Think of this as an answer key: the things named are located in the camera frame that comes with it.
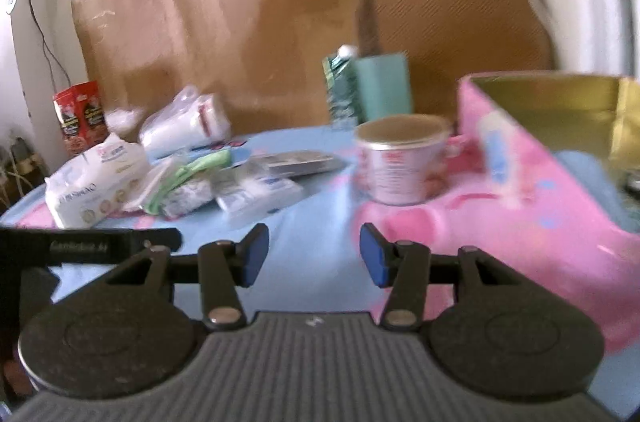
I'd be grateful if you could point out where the teal paper box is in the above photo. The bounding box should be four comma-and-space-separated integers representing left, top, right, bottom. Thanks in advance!
354, 53, 414, 123

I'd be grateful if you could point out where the bag of white cotton balls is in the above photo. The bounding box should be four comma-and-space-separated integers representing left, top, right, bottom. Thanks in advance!
162, 177, 222, 219

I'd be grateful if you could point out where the plastic bag of cotton pads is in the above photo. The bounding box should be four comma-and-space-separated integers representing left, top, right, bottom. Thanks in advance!
138, 86, 234, 158

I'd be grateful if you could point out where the blue cloth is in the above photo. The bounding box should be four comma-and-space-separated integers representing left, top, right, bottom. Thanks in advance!
552, 151, 640, 234

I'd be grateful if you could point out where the pink printed cup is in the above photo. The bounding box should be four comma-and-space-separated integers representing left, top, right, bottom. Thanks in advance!
353, 114, 469, 206

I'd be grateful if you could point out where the green drink carton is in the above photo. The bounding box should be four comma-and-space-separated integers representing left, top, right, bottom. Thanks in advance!
322, 45, 364, 128

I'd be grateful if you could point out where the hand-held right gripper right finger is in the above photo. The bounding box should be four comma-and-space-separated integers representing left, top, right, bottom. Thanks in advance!
359, 222, 527, 332

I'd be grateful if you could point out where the brown woven chair back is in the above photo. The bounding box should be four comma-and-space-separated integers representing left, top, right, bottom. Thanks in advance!
356, 0, 557, 123

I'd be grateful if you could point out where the white wet wipes pack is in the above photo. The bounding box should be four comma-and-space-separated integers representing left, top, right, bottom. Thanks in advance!
45, 133, 151, 229

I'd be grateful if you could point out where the dark grey flat packet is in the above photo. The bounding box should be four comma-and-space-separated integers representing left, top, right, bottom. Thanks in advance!
251, 150, 351, 179

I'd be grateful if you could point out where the red snack box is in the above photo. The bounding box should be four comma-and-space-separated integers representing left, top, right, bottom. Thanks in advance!
52, 81, 109, 158

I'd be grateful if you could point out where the pink tin box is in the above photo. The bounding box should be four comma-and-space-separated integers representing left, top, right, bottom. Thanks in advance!
457, 71, 640, 338

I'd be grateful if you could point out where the tangle of cables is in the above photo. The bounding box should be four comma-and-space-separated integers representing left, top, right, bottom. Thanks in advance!
0, 129, 48, 209

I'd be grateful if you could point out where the green cloth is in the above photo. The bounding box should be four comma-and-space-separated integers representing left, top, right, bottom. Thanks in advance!
145, 149, 234, 213

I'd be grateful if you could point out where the blue printed tablecloth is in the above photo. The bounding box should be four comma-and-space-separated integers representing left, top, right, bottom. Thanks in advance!
0, 122, 640, 403

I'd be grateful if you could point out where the brown paper wall sheet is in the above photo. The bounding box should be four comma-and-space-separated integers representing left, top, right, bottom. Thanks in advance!
69, 0, 387, 139

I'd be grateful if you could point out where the clear plastic packet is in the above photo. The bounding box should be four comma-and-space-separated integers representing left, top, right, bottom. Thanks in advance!
121, 155, 173, 214

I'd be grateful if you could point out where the white crumpled plastic bag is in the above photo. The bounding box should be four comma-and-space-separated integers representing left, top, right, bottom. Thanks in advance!
102, 106, 147, 142

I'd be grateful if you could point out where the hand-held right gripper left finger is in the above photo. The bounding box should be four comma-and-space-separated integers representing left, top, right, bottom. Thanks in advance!
104, 223, 271, 332

